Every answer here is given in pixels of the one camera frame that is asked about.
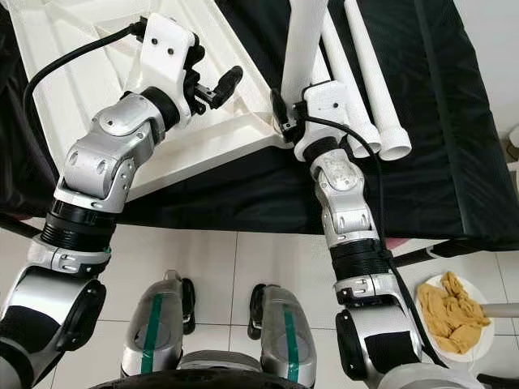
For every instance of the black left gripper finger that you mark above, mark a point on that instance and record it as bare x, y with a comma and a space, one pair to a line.
229, 79

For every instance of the white plastic table top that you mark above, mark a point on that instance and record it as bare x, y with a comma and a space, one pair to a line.
49, 24

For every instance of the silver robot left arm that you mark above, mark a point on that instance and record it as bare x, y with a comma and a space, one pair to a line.
109, 166

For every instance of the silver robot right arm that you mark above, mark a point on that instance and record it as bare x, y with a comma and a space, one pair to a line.
345, 198

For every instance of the black table cloth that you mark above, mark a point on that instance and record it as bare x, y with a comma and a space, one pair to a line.
251, 203

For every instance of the crumpled yellow cloth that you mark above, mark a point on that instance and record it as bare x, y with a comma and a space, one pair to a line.
454, 316

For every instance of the black robot waist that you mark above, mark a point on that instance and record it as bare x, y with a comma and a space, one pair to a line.
227, 384

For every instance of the grey metal pole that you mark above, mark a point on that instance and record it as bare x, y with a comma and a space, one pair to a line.
503, 311

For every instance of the white round plate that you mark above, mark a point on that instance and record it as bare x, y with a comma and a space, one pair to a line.
485, 340

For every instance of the black stand base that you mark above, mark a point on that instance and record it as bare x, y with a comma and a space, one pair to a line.
499, 380

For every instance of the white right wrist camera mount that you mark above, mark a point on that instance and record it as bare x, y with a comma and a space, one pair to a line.
332, 97

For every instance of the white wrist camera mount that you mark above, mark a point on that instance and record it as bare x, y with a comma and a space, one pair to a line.
332, 97
170, 44

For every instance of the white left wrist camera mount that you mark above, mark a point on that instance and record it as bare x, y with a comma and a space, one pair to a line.
170, 44

